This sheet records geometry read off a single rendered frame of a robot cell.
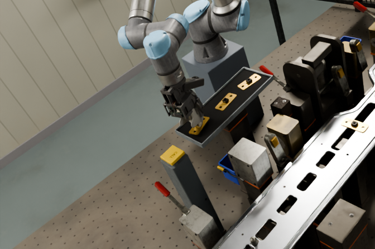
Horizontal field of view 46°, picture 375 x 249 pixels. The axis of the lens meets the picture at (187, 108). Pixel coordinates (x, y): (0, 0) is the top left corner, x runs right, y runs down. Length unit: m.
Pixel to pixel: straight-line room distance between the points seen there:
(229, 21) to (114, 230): 0.99
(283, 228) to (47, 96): 2.87
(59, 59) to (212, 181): 2.23
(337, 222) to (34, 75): 2.96
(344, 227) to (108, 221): 1.08
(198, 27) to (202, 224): 0.80
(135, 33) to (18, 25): 2.35
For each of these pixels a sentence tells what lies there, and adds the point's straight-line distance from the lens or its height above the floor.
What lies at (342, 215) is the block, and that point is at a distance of 1.31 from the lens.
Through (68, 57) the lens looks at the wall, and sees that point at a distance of 3.84.
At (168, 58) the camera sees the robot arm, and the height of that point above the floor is 1.48.
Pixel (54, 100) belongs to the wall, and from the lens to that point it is 3.93.
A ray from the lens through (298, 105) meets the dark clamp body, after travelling 1.56.
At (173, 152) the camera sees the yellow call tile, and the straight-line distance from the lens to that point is 1.43.
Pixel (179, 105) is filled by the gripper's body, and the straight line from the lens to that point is 1.33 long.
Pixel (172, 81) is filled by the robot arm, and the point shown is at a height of 1.41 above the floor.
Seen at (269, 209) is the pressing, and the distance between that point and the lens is 1.39.
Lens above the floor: 2.11
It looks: 37 degrees down
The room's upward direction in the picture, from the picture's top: 24 degrees counter-clockwise
